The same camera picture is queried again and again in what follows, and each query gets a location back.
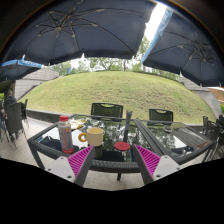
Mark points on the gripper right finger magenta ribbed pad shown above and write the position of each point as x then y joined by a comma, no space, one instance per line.
152,166

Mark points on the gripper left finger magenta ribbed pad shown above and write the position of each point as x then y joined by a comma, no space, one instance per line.
74,168

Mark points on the glass-top wicker table, far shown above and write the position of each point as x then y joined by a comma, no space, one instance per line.
183,144

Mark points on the glass-top wicker table, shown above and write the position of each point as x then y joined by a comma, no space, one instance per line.
113,138
183,144

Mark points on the red round coaster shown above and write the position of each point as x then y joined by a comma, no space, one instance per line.
122,146

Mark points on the small ashtray on table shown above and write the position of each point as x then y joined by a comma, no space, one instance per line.
167,128

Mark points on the clear bottle, red cap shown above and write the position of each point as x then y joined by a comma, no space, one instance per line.
64,128

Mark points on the glass-top wicker table, near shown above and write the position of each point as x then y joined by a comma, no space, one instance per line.
113,138

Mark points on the dark wicker chair, right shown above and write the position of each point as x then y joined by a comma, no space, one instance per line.
160,115

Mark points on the dark wicker chair, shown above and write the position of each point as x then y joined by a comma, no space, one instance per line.
160,115
107,109

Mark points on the dark parasol pole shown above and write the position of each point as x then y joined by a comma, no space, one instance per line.
127,124

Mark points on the dark wicker chair, left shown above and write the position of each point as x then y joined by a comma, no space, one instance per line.
107,109

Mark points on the dark chairs, far right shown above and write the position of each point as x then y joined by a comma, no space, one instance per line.
214,131

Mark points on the dark chair, far left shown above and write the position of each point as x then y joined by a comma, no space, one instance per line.
14,114

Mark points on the blue parasol, far left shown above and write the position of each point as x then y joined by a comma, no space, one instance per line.
17,69

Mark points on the navy parasol, right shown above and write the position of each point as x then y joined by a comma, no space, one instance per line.
180,47

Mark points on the large navy parasol, centre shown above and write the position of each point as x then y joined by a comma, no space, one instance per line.
70,29

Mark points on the cream mug, yellow handle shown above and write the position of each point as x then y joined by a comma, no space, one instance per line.
93,135

